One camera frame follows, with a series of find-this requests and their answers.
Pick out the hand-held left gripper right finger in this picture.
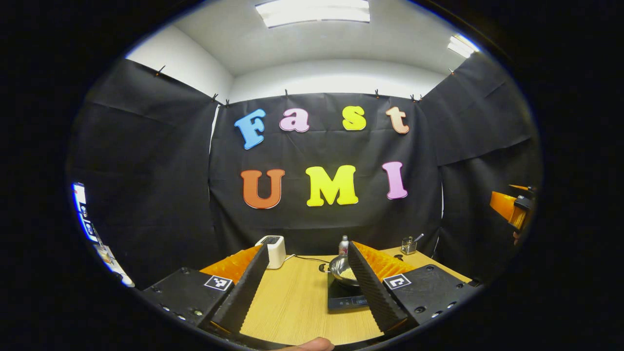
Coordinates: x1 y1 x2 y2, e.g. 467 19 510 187
346 241 482 336

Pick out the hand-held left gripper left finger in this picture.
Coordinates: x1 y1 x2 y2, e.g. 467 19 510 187
140 244 270 337

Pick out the black induction cooktop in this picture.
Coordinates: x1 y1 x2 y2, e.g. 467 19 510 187
327 271 371 312

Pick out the steel pot with black handle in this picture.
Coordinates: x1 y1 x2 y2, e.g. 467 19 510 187
319 254 361 287

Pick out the white toaster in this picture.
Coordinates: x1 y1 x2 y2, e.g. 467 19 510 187
255 235 287 270

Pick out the black backdrop cloth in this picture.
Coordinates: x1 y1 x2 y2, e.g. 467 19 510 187
66 51 544 288

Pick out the ceiling light panel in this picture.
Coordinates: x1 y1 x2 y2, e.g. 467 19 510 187
448 34 481 59

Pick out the bright screen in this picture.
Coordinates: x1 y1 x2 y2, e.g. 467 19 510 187
72 183 100 243

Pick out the white toaster cable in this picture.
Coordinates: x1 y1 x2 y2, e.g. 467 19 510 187
285 253 330 264

